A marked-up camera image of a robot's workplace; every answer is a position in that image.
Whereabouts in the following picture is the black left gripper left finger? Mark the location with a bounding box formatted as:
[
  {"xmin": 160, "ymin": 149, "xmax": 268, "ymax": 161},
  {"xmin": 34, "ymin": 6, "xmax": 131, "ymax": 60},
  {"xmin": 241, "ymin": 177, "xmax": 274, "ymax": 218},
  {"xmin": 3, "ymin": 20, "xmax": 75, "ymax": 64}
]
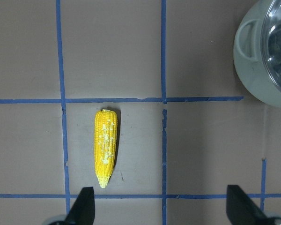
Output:
[{"xmin": 64, "ymin": 187, "xmax": 95, "ymax": 225}]

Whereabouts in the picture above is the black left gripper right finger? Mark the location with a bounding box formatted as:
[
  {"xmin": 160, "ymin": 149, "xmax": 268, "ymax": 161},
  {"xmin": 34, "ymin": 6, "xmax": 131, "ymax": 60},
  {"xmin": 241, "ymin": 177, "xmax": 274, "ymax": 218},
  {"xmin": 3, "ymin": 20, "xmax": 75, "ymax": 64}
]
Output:
[{"xmin": 226, "ymin": 185, "xmax": 274, "ymax": 225}]

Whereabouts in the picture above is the yellow corn cob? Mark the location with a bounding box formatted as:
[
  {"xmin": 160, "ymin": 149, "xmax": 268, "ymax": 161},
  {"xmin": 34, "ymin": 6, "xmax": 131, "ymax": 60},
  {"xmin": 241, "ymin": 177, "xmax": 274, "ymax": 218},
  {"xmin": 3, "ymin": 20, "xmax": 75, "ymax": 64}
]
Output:
[{"xmin": 94, "ymin": 109, "xmax": 118, "ymax": 188}]

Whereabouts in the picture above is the glass pot lid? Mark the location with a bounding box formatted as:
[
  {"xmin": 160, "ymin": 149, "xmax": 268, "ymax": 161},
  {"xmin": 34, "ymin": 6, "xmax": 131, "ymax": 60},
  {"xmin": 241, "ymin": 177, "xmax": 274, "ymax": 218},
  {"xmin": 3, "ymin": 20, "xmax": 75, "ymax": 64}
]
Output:
[{"xmin": 261, "ymin": 0, "xmax": 281, "ymax": 92}]

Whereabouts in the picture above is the pale green steel pot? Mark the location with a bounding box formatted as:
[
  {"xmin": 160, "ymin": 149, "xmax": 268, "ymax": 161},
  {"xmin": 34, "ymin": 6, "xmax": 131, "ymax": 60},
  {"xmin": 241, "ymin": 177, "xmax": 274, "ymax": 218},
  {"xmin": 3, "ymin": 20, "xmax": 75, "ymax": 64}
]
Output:
[{"xmin": 233, "ymin": 0, "xmax": 281, "ymax": 107}]

